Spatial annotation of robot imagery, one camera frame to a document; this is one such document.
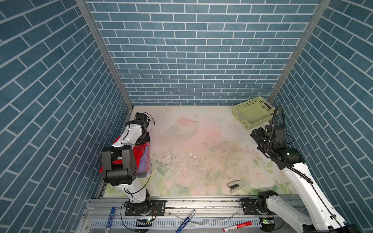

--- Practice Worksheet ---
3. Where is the folded purple t-shirt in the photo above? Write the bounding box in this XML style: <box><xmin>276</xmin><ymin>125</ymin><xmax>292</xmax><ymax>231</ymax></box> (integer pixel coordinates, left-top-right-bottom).
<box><xmin>138</xmin><ymin>155</ymin><xmax>151</xmax><ymax>173</ymax></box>

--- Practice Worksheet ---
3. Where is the right aluminium corner post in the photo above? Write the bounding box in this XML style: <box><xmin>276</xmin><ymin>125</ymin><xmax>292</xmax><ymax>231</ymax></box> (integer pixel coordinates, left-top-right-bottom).
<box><xmin>267</xmin><ymin>0</ymin><xmax>331</xmax><ymax>103</ymax></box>

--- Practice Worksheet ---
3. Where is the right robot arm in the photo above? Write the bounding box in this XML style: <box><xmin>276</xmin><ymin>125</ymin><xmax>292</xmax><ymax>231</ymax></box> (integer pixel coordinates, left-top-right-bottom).
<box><xmin>250</xmin><ymin>125</ymin><xmax>359</xmax><ymax>233</ymax></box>

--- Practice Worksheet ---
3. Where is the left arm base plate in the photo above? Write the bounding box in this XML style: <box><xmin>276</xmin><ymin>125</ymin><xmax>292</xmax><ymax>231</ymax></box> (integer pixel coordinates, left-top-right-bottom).
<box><xmin>125</xmin><ymin>200</ymin><xmax>166</xmax><ymax>216</ymax></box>

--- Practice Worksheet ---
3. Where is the red t-shirt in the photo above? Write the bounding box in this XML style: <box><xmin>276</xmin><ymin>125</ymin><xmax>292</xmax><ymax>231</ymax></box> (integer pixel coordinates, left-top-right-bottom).
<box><xmin>102</xmin><ymin>134</ymin><xmax>151</xmax><ymax>178</ymax></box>

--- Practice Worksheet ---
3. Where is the grey stapler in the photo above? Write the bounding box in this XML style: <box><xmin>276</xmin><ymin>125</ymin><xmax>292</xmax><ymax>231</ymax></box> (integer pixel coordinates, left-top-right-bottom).
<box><xmin>227</xmin><ymin>179</ymin><xmax>247</xmax><ymax>194</ymax></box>

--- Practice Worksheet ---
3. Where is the aluminium corner post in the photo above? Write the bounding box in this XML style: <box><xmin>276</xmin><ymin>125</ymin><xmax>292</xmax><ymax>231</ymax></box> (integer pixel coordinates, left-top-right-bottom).
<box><xmin>267</xmin><ymin>0</ymin><xmax>331</xmax><ymax>103</ymax></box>
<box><xmin>76</xmin><ymin>0</ymin><xmax>134</xmax><ymax>111</ymax></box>

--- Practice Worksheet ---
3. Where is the red marker pen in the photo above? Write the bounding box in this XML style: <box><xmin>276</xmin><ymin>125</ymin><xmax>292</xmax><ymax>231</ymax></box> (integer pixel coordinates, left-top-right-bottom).
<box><xmin>223</xmin><ymin>221</ymin><xmax>252</xmax><ymax>233</ymax></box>

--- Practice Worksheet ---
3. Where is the pale green plastic basket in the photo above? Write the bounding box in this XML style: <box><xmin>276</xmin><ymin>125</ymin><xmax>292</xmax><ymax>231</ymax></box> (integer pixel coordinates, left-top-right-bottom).
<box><xmin>232</xmin><ymin>97</ymin><xmax>275</xmax><ymax>130</ymax></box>

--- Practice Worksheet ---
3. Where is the blue marker pen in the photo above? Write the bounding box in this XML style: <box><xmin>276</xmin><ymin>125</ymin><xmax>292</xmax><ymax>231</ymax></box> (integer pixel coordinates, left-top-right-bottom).
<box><xmin>105</xmin><ymin>207</ymin><xmax>116</xmax><ymax>233</ymax></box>
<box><xmin>176</xmin><ymin>209</ymin><xmax>196</xmax><ymax>233</ymax></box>

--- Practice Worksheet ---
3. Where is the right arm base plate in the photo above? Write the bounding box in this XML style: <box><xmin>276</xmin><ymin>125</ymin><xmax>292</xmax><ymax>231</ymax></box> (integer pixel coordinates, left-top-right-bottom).
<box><xmin>239</xmin><ymin>198</ymin><xmax>261</xmax><ymax>215</ymax></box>

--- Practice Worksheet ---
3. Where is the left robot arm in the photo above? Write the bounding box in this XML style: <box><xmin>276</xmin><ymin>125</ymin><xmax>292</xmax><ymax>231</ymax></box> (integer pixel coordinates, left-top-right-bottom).
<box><xmin>100</xmin><ymin>112</ymin><xmax>155</xmax><ymax>216</ymax></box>

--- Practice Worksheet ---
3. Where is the blue marker pen centre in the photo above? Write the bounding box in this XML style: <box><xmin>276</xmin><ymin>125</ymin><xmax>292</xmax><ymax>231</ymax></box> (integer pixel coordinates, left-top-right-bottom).
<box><xmin>176</xmin><ymin>209</ymin><xmax>196</xmax><ymax>233</ymax></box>

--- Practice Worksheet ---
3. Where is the aluminium frame rail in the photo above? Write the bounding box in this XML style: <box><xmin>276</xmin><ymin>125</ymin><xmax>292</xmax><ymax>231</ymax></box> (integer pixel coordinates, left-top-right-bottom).
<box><xmin>75</xmin><ymin>196</ymin><xmax>334</xmax><ymax>233</ymax></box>

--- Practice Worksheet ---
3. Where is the left aluminium corner post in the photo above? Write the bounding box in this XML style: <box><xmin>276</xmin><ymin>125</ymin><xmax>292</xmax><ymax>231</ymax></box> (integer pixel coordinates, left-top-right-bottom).
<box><xmin>76</xmin><ymin>0</ymin><xmax>134</xmax><ymax>111</ymax></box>

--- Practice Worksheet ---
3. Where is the blue marker pen left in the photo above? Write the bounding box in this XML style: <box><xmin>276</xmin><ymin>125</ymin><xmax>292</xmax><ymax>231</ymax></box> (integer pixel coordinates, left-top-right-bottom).
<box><xmin>105</xmin><ymin>207</ymin><xmax>116</xmax><ymax>233</ymax></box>

